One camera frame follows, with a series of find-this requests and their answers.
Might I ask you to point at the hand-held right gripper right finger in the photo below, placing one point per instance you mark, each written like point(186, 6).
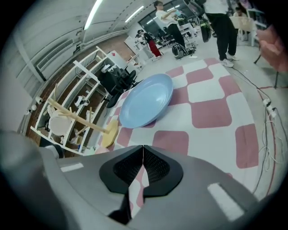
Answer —
point(191, 191)

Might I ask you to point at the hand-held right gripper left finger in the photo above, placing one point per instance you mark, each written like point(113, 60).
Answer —
point(90, 184)

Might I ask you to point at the pink plate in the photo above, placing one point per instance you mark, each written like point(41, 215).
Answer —
point(101, 150)

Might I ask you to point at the blue plate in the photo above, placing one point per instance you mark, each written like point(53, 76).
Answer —
point(146, 101)

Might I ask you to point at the wooden mug tree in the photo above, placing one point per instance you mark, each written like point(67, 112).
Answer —
point(110, 134)

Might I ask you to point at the red white checkered tablecloth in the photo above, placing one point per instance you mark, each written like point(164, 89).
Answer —
point(211, 112)

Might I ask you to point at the white round device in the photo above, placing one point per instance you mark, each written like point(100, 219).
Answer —
point(81, 101)

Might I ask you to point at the black office chair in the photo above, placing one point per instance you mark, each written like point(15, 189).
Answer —
point(130, 77)
point(112, 83)

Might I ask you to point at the white shelving unit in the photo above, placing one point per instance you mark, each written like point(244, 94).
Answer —
point(85, 71)

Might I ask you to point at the white power strip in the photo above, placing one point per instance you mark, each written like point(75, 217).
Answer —
point(270, 107)

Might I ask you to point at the white air conditioner unit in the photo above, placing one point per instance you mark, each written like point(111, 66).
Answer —
point(55, 59)

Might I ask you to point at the black equipment bag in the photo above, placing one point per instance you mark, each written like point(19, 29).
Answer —
point(178, 50)

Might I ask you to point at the ceiling tube light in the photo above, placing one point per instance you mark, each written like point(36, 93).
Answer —
point(134, 14)
point(93, 14)

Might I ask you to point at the white wall spotlight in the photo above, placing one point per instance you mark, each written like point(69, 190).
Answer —
point(39, 100)
point(27, 112)
point(33, 107)

